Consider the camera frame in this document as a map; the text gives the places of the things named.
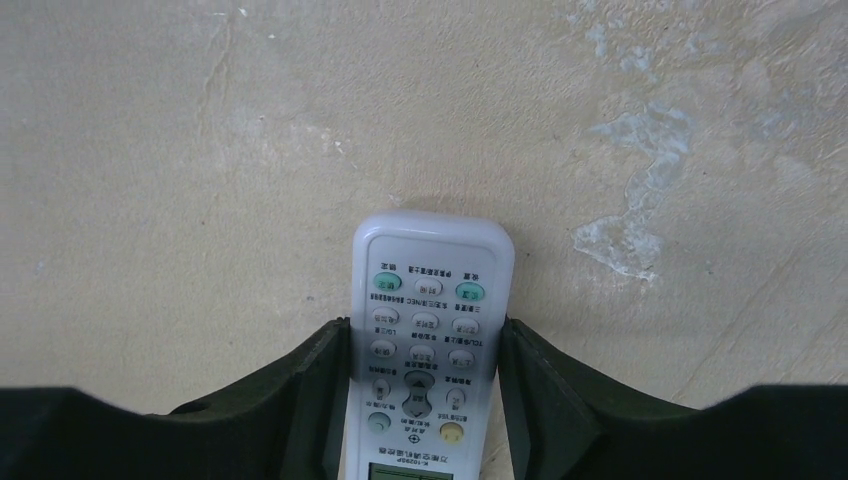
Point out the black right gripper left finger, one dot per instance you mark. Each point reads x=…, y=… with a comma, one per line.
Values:
x=283, y=421

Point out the white remote control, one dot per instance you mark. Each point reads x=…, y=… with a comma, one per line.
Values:
x=429, y=298

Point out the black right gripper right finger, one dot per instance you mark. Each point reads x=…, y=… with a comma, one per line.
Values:
x=566, y=420

